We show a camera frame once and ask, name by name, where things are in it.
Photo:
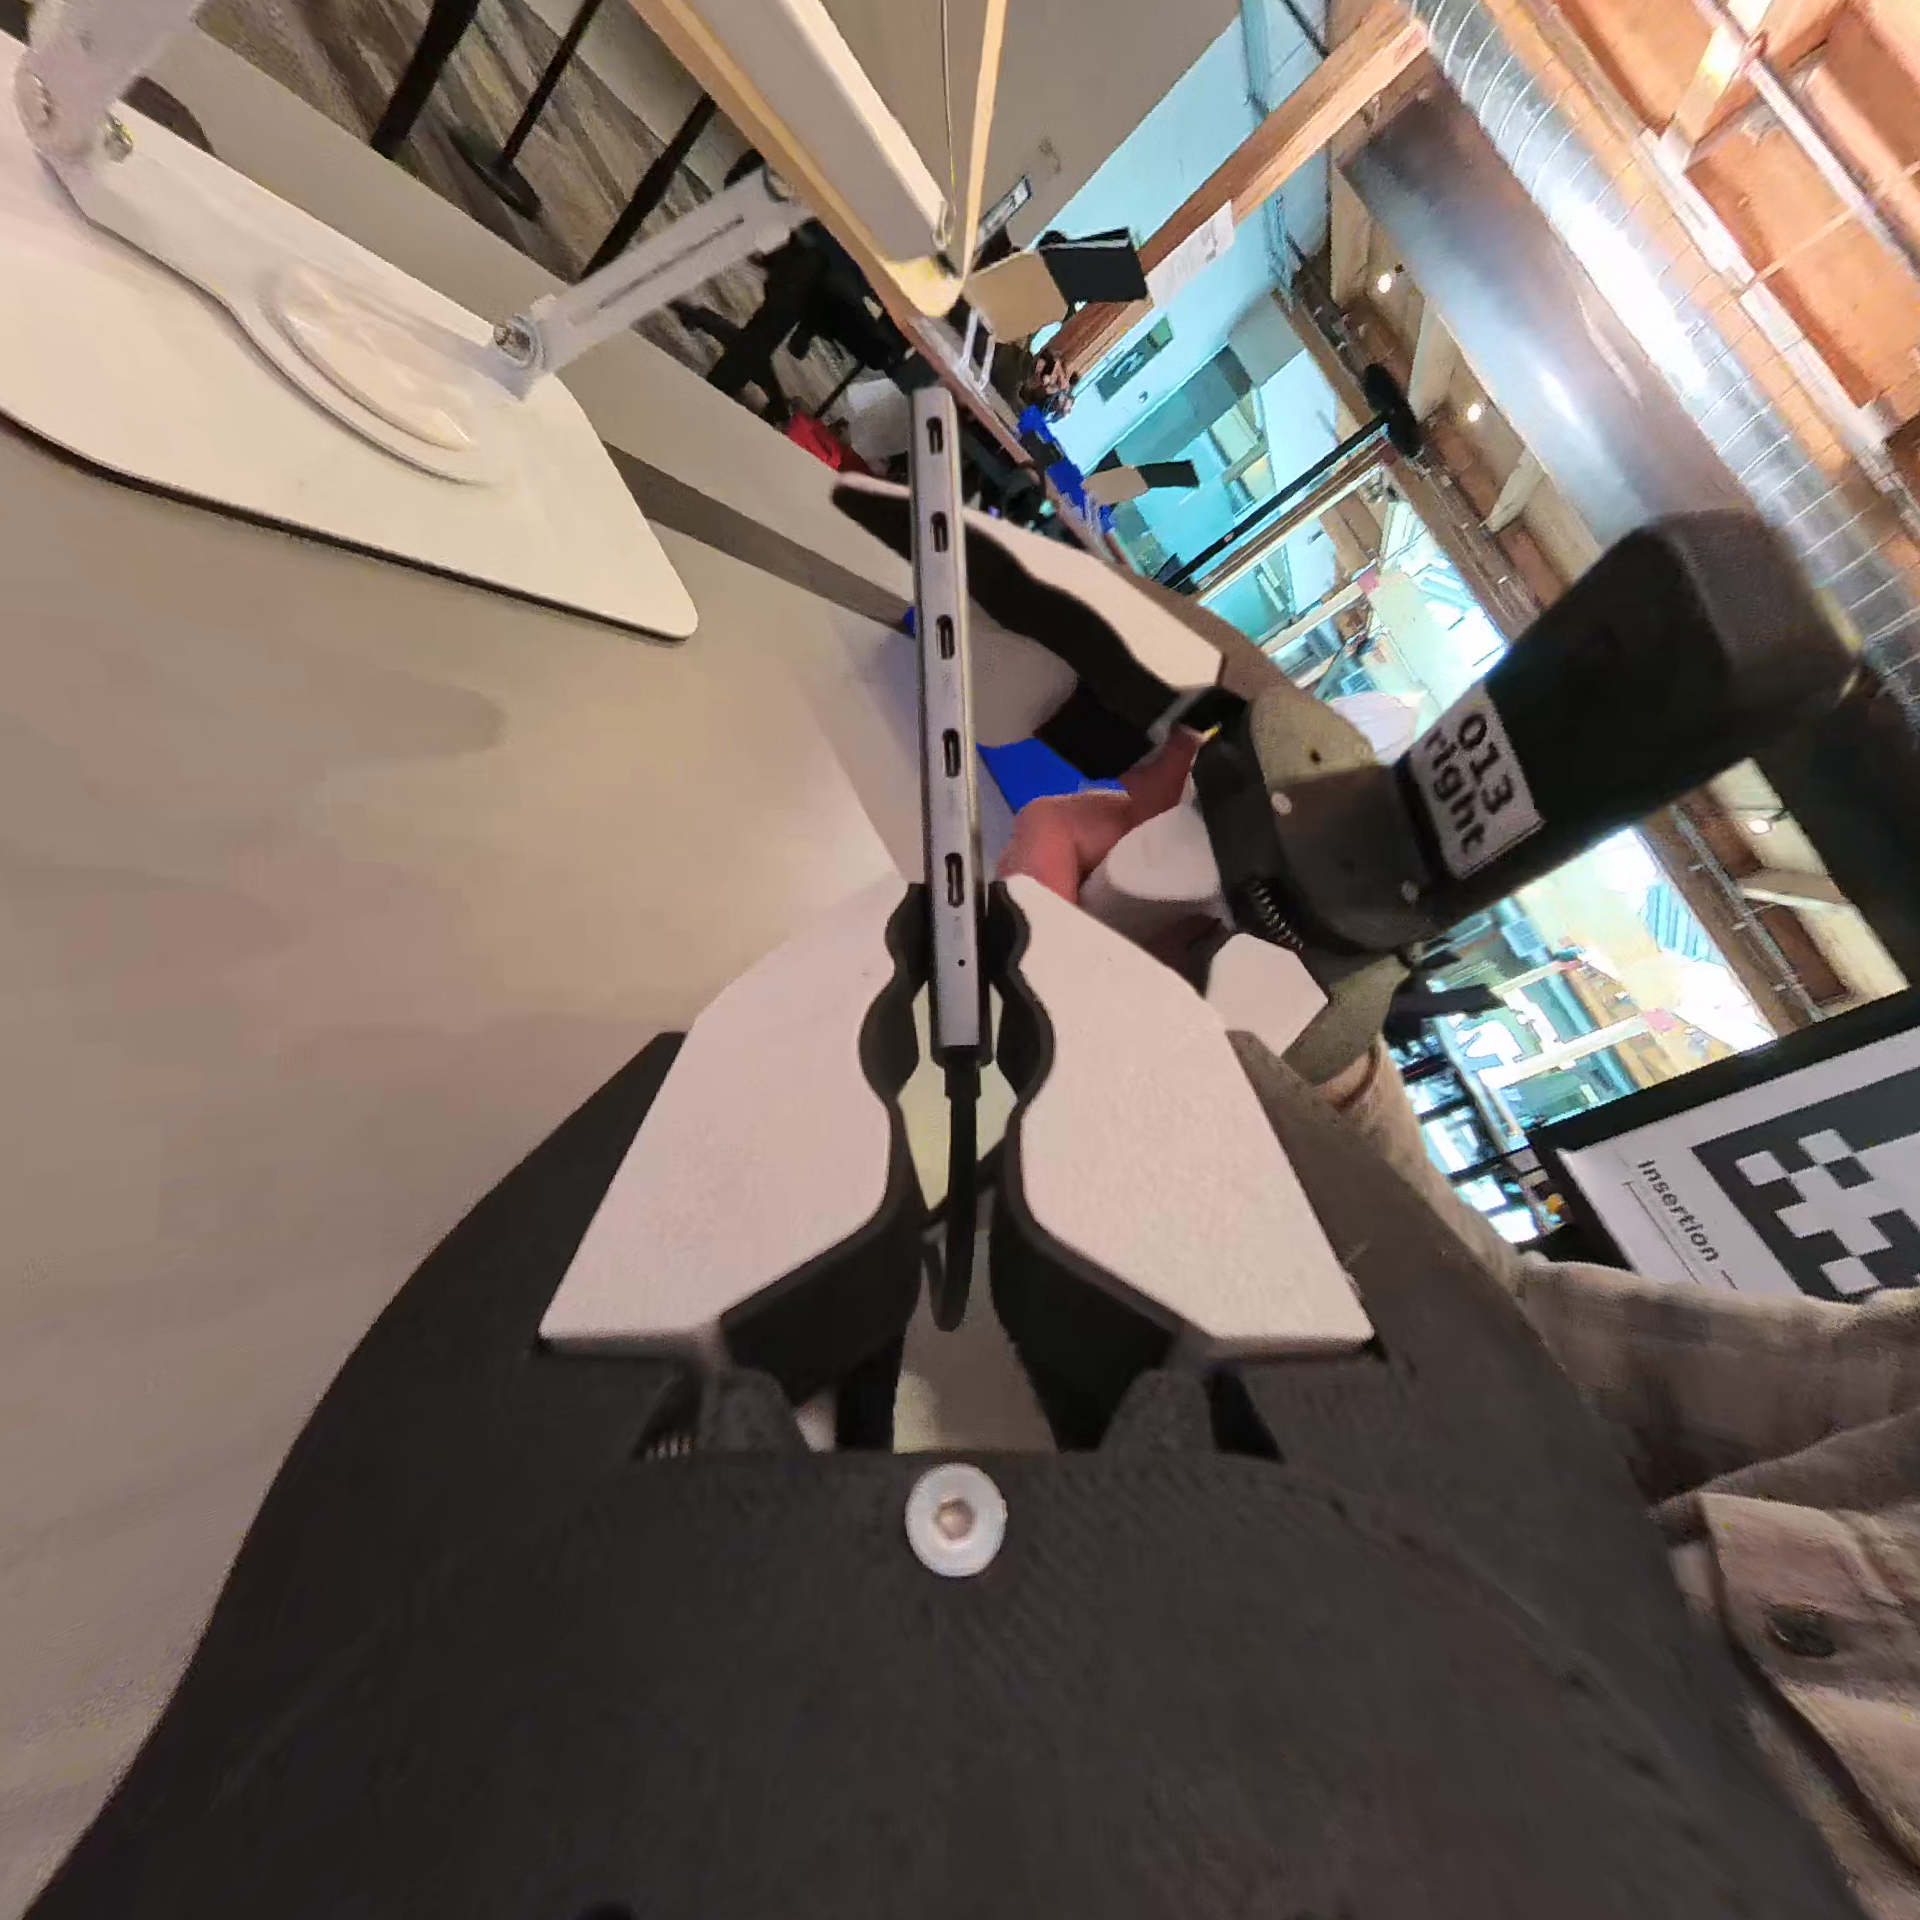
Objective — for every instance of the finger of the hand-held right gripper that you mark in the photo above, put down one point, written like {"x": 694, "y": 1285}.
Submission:
{"x": 1028, "y": 682}
{"x": 1110, "y": 600}

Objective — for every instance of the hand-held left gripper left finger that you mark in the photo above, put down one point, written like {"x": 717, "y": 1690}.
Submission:
{"x": 720, "y": 1170}

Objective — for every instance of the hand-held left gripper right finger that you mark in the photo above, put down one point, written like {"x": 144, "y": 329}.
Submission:
{"x": 1186, "y": 1170}

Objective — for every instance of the grey usb hub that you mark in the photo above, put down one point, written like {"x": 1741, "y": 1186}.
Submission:
{"x": 944, "y": 675}

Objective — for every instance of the person's right forearm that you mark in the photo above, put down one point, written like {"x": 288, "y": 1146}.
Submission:
{"x": 1652, "y": 1380}

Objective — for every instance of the person's right hand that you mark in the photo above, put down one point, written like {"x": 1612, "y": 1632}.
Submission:
{"x": 1074, "y": 833}

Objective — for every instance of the black pole with disc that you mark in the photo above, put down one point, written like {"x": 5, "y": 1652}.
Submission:
{"x": 1394, "y": 412}

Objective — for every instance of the framed marker sign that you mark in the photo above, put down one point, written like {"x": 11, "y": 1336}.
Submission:
{"x": 1664, "y": 1213}

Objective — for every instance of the white stand base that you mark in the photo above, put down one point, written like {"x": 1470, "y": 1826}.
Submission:
{"x": 570, "y": 524}

